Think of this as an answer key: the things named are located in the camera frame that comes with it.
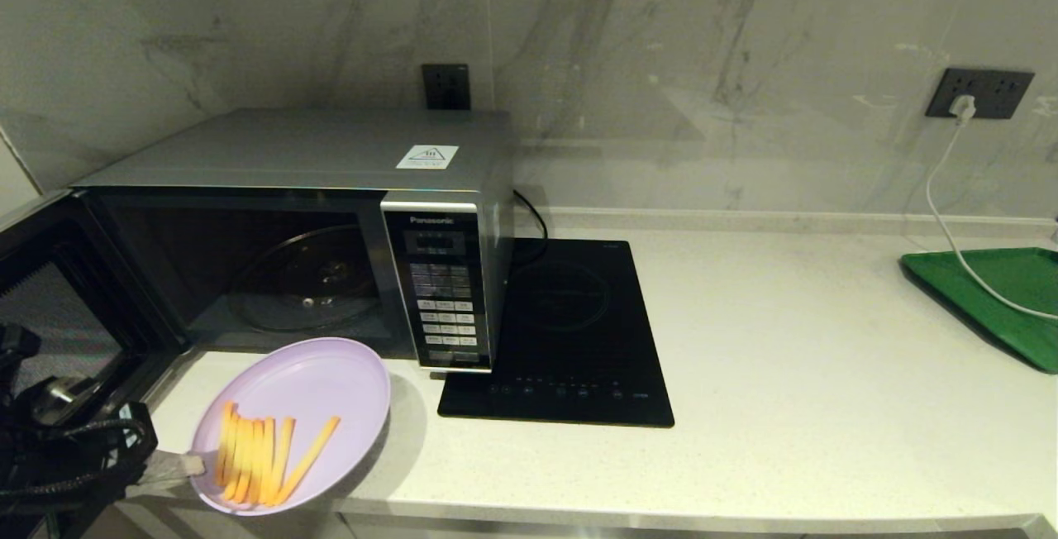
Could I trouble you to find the white power cable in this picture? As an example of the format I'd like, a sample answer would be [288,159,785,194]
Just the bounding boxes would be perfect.
[924,113,1058,322]

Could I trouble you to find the black microwave control panel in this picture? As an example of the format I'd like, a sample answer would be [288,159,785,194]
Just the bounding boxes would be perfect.
[380,202,490,373]

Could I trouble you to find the lilac round plate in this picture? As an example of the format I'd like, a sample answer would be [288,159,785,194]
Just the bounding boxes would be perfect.
[189,337,392,517]

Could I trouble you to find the orange french fry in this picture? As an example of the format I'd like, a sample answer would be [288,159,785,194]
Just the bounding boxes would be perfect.
[241,418,265,505]
[279,415,342,507]
[266,417,297,505]
[231,417,255,503]
[252,417,276,507]
[223,411,246,495]
[217,402,237,488]

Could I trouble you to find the silver Panasonic microwave oven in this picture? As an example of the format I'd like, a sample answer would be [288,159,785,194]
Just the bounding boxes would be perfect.
[70,107,517,374]

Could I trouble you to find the wide black wall socket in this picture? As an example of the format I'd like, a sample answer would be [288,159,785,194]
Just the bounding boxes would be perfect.
[925,67,1035,120]

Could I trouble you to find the white warning sticker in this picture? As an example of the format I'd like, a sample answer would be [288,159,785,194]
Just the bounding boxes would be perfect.
[395,145,459,170]

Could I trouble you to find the black induction cooktop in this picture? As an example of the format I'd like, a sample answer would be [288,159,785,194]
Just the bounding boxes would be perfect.
[436,239,675,429]

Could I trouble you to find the green plastic tray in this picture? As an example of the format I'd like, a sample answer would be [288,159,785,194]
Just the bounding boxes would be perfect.
[899,247,1058,374]

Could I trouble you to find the small black wall socket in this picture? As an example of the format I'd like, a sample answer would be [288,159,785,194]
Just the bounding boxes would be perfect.
[421,64,471,111]

